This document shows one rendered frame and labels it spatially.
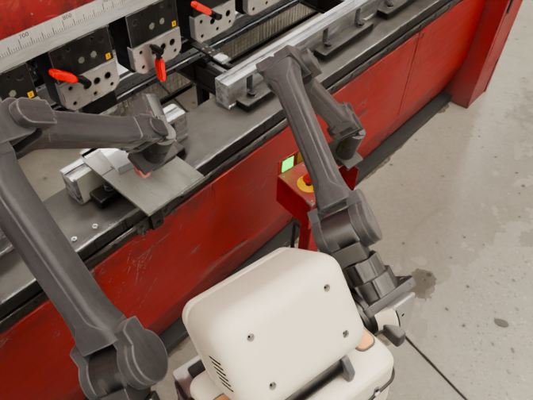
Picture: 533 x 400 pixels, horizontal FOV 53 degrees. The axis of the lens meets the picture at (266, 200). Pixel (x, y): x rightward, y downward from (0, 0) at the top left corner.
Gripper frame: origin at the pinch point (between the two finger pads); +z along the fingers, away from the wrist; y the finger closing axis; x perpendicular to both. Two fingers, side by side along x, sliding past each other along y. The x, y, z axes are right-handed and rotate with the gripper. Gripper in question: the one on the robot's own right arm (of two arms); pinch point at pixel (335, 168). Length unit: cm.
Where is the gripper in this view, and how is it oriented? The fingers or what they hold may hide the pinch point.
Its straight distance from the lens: 168.1
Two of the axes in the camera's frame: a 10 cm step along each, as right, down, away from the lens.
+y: -6.2, -7.3, 2.9
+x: -7.7, 4.7, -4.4
